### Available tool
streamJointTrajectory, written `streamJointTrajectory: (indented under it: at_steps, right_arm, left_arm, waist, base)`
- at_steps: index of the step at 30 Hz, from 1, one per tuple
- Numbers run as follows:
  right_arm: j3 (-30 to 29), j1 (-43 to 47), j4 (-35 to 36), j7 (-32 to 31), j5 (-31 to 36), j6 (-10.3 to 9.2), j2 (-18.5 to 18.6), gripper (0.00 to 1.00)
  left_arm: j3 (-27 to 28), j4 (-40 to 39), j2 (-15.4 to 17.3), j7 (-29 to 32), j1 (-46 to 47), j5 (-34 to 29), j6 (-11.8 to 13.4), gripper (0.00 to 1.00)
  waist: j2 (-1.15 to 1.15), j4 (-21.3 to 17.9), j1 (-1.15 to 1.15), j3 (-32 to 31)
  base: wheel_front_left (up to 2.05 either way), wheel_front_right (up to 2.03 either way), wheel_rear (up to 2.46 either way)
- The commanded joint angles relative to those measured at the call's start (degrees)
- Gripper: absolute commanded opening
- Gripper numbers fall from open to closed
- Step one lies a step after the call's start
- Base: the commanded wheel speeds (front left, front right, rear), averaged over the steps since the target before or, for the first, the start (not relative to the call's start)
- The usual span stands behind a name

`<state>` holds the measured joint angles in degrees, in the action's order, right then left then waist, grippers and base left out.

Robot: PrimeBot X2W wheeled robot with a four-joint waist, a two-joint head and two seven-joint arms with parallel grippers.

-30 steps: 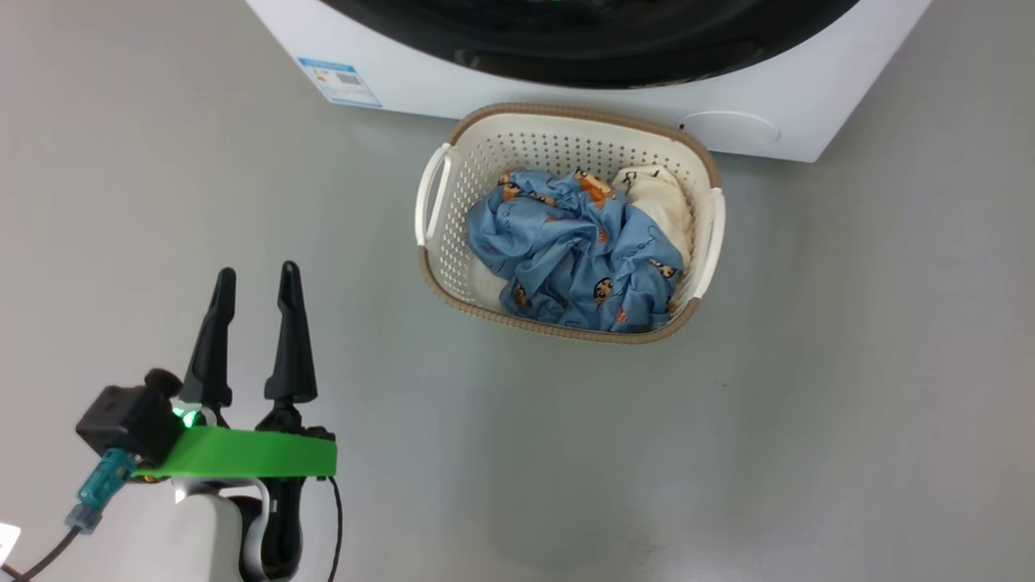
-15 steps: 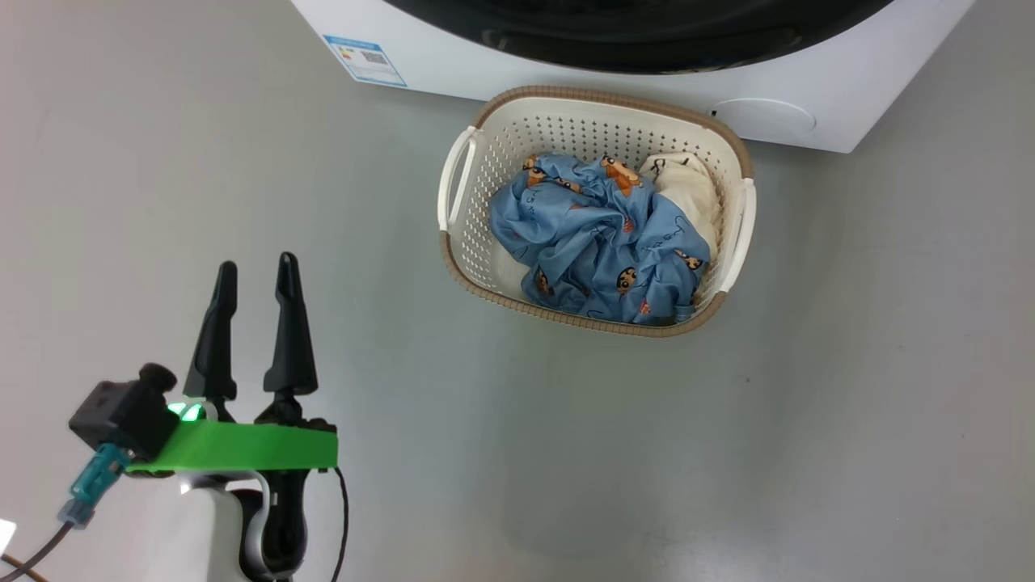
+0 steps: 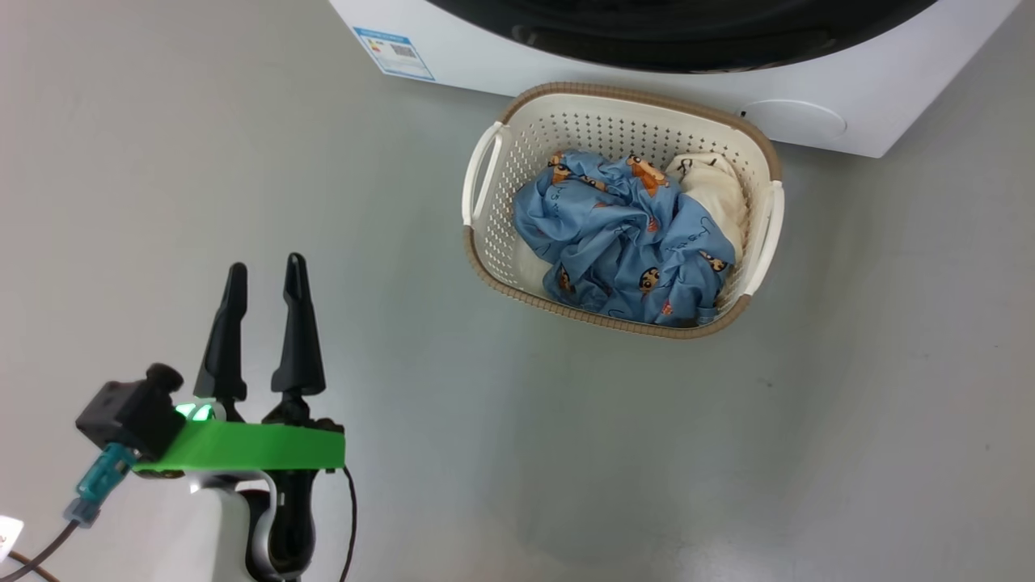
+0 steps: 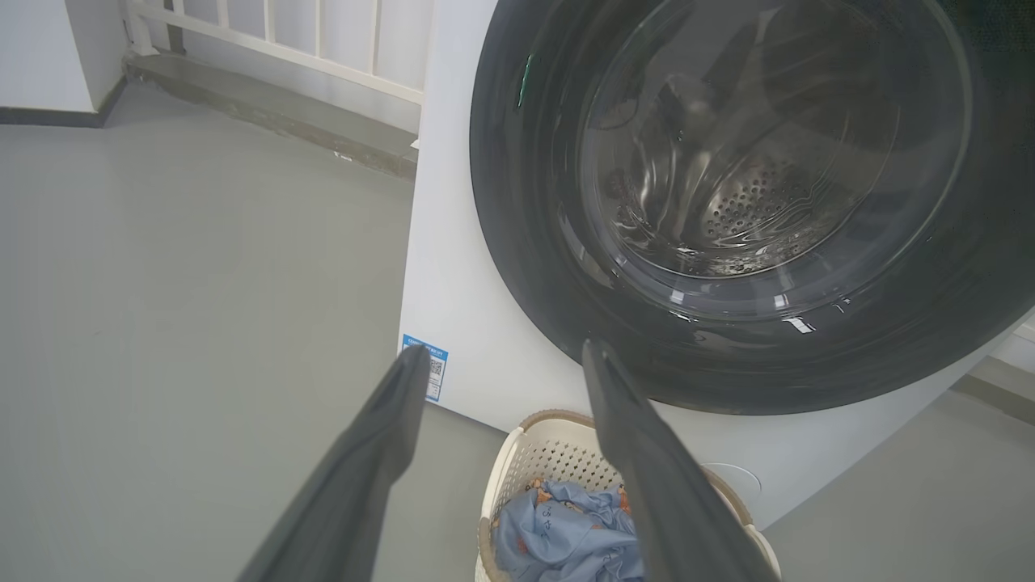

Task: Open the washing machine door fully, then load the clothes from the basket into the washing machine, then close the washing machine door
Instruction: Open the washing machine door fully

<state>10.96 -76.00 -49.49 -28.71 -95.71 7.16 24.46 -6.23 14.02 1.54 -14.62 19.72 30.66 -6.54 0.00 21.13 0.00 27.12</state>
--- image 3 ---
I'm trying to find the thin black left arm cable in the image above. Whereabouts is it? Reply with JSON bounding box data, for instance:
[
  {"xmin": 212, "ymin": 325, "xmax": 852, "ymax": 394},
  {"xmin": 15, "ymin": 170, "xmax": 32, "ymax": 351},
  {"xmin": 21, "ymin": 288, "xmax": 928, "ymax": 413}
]
[{"xmin": 338, "ymin": 467, "xmax": 358, "ymax": 582}]

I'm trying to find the blue energy label sticker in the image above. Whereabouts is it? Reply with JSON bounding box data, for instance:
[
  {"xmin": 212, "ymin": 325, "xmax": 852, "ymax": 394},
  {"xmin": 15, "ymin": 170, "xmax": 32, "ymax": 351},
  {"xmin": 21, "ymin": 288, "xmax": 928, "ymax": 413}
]
[{"xmin": 353, "ymin": 27, "xmax": 436, "ymax": 82}]

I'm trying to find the grey left camera cable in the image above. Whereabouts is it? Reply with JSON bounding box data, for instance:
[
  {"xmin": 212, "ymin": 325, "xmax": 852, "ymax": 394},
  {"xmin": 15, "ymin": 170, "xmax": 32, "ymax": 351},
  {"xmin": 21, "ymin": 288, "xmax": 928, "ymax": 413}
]
[{"xmin": 0, "ymin": 521, "xmax": 82, "ymax": 582}]

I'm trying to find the black round washer door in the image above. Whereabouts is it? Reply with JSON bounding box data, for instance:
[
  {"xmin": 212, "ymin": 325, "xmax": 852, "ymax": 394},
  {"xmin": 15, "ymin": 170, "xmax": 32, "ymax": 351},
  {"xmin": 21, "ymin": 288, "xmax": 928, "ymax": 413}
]
[{"xmin": 425, "ymin": 0, "xmax": 939, "ymax": 75}]

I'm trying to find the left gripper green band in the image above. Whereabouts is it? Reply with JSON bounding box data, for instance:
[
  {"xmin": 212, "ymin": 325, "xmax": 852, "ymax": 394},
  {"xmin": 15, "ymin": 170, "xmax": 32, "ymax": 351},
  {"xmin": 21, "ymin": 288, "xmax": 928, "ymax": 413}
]
[{"xmin": 133, "ymin": 253, "xmax": 346, "ymax": 576}]

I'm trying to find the teal left camera connector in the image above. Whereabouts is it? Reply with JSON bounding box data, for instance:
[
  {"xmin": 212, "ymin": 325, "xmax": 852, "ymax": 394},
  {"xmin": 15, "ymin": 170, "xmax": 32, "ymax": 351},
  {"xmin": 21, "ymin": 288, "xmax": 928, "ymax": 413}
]
[{"xmin": 63, "ymin": 443, "xmax": 138, "ymax": 528}]

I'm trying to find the blue cartoon print garment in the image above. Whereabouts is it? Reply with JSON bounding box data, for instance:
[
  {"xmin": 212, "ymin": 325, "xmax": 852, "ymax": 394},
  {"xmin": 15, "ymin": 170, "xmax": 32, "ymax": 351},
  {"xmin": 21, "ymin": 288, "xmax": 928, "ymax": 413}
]
[{"xmin": 512, "ymin": 150, "xmax": 737, "ymax": 328}]

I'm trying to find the round white filter cover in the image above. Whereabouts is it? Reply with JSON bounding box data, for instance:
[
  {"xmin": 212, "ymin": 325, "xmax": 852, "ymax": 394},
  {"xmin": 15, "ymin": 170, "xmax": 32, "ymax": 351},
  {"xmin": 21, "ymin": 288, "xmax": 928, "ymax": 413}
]
[{"xmin": 740, "ymin": 99, "xmax": 848, "ymax": 140}]

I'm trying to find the white front-load washing machine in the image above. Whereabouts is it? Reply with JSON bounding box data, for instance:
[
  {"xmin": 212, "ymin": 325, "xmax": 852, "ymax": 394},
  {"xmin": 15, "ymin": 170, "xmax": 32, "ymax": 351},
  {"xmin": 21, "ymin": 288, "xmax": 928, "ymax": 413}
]
[{"xmin": 327, "ymin": 0, "xmax": 1024, "ymax": 159}]

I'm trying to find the cream perforated laundry basket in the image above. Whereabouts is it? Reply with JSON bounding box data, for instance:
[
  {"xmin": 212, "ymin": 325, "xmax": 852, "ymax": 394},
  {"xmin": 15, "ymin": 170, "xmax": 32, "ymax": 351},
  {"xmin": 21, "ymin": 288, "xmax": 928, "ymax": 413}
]
[{"xmin": 461, "ymin": 81, "xmax": 785, "ymax": 340}]

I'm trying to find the cream white garment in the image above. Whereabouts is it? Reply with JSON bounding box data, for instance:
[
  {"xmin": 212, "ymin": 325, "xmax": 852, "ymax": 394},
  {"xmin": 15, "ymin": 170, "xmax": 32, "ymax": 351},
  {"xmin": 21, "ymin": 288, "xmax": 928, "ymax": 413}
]
[{"xmin": 665, "ymin": 152, "xmax": 749, "ymax": 259}]

